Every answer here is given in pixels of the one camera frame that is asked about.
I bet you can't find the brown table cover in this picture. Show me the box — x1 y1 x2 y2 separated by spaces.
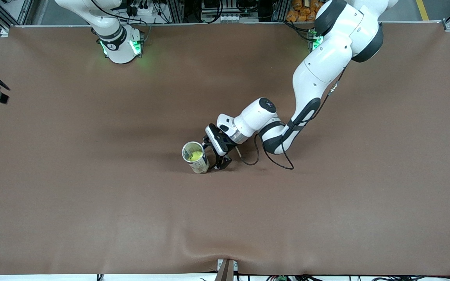
0 23 450 276

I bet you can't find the white blue tennis ball can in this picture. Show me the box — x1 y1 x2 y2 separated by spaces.
182 141 210 174

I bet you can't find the brown table edge bracket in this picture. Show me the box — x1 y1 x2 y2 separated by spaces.
216 258 238 281

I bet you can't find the aluminium frame post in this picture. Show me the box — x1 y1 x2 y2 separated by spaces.
272 0 289 22
166 0 185 23

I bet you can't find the black left camera cable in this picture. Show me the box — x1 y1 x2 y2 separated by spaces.
236 135 294 171

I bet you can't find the orange objects pile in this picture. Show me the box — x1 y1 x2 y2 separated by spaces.
286 0 323 22

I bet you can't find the white power strip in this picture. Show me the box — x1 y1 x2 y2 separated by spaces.
121 2 159 16

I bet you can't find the grey aluminium frame strut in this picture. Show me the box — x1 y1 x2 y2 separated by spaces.
14 0 38 26

